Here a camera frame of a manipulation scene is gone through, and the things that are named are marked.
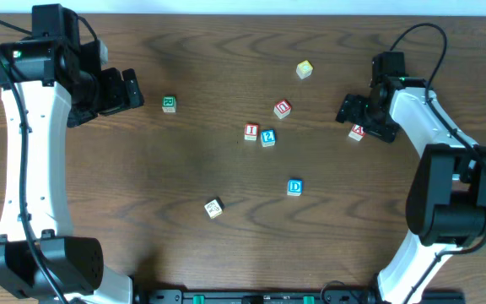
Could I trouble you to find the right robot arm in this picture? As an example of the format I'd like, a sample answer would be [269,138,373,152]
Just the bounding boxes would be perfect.
[336,52,486,303]

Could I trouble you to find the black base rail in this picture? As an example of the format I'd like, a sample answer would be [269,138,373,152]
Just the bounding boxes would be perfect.
[135,288,466,304]

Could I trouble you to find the red A letter block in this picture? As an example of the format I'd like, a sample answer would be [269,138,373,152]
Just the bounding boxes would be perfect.
[348,124,365,141]

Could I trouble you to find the green R letter block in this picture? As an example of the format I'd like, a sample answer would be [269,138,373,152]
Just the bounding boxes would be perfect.
[162,95,177,113]

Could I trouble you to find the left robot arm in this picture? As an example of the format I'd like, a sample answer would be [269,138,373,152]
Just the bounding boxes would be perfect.
[0,4,148,303]

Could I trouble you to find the blue D letter block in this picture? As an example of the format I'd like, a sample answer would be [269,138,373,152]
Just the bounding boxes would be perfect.
[287,179,303,196]

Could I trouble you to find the red U letter block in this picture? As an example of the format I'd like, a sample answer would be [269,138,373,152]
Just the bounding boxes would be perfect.
[273,100,292,119]

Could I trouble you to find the yellow letter block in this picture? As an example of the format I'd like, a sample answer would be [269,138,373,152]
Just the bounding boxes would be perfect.
[296,60,313,79]

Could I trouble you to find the blue 2 number block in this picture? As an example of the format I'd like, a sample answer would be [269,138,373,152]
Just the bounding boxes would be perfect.
[261,129,276,147]

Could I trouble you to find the red I letter block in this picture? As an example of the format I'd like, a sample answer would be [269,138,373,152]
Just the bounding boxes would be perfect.
[244,123,259,141]

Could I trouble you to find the plain wooden picture block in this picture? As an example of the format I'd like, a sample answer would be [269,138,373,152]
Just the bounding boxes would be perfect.
[204,198,223,219]

